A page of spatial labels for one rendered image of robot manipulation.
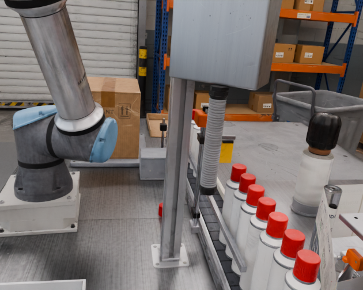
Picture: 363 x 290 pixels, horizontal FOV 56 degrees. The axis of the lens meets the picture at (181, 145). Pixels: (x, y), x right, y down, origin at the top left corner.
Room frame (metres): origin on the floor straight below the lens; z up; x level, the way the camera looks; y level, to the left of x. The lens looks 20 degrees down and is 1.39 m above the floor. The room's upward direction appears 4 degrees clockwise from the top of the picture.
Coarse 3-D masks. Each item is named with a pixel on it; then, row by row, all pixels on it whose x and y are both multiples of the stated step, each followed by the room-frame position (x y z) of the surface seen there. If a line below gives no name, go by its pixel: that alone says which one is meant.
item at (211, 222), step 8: (192, 176) 1.07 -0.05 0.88; (192, 184) 1.01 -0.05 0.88; (216, 192) 0.96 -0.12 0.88; (200, 200) 0.90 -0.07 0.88; (216, 200) 0.91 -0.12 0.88; (200, 208) 0.86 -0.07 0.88; (208, 208) 0.86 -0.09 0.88; (208, 216) 0.82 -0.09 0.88; (208, 224) 0.78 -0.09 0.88; (216, 224) 0.78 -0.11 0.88; (216, 232) 0.74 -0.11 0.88; (216, 240) 0.71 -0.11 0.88; (216, 248) 0.68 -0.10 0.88; (224, 248) 0.68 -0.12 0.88; (224, 256) 0.65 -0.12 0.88; (224, 264) 0.62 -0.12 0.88; (224, 272) 0.62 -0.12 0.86; (232, 272) 0.60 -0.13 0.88; (232, 280) 0.58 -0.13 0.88; (232, 288) 0.55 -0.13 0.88
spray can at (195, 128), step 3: (195, 126) 1.12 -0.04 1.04; (195, 129) 1.12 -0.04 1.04; (198, 129) 1.11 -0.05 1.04; (195, 132) 1.12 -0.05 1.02; (192, 135) 1.13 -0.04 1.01; (195, 135) 1.12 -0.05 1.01; (192, 138) 1.13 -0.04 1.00; (195, 138) 1.11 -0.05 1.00; (192, 141) 1.13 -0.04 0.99; (195, 141) 1.11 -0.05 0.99; (192, 144) 1.12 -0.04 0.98; (195, 144) 1.11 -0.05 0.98; (192, 147) 1.12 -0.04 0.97; (192, 150) 1.12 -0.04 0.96; (192, 153) 1.12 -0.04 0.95; (192, 168) 1.11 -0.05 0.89
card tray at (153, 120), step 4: (148, 116) 1.87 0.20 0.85; (152, 116) 1.88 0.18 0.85; (156, 116) 1.88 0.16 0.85; (160, 116) 1.89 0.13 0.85; (164, 116) 1.89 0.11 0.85; (148, 120) 1.73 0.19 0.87; (152, 120) 1.86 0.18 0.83; (156, 120) 1.86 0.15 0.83; (160, 120) 1.87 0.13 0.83; (148, 124) 1.72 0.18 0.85; (152, 124) 1.78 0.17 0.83; (156, 124) 1.79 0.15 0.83; (148, 128) 1.71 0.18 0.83; (152, 128) 1.71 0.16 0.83; (156, 128) 1.72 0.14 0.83; (152, 132) 1.64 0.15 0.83; (156, 132) 1.65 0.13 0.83; (160, 132) 1.65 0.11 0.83; (164, 132) 1.66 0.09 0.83; (152, 136) 1.58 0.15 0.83; (156, 136) 1.59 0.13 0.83; (160, 136) 1.59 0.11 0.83; (164, 136) 1.60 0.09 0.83
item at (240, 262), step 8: (192, 160) 1.02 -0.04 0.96; (208, 200) 0.78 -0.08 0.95; (216, 208) 0.73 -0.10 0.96; (216, 216) 0.70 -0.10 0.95; (224, 224) 0.66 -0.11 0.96; (224, 232) 0.63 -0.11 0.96; (232, 240) 0.60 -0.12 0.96; (232, 248) 0.58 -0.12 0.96; (240, 256) 0.55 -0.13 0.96; (240, 264) 0.53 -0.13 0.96; (240, 272) 0.52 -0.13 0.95
